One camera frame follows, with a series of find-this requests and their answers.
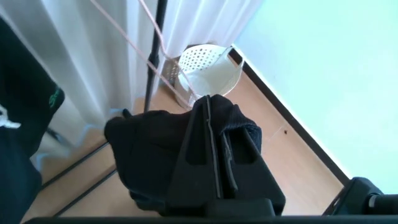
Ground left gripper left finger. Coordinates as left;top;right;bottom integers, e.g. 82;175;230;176
164;96;222;217

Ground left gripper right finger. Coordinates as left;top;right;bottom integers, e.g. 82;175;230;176
221;127;286;216

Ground black garment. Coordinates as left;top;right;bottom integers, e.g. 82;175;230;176
104;94;262;217

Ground black shorts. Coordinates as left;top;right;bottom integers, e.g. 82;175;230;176
0;17;65;224

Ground white laundry basket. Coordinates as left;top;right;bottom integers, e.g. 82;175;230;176
173;44;244;108

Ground black clothes rack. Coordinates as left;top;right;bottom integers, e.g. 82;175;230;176
40;0;169;217

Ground pink clothes hanger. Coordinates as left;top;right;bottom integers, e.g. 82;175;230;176
89;0;200;109

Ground beige curtain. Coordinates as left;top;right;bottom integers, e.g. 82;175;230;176
0;0;264;156

